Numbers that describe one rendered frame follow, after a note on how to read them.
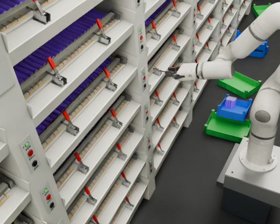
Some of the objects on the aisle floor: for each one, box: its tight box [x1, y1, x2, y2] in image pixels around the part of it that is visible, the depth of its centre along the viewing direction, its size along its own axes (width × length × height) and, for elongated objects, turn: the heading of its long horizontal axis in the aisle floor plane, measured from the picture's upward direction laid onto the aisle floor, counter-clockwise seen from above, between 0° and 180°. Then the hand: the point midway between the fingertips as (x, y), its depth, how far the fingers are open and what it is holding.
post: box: [107, 0, 156, 200], centre depth 152 cm, size 20×9×182 cm, turn 69°
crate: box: [216, 94, 252, 122], centre depth 252 cm, size 30×20×8 cm
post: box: [0, 7, 71, 224], centre depth 105 cm, size 20×9×182 cm, turn 69°
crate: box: [204, 109, 251, 143], centre depth 243 cm, size 30×20×8 cm
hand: (170, 71), depth 168 cm, fingers open, 3 cm apart
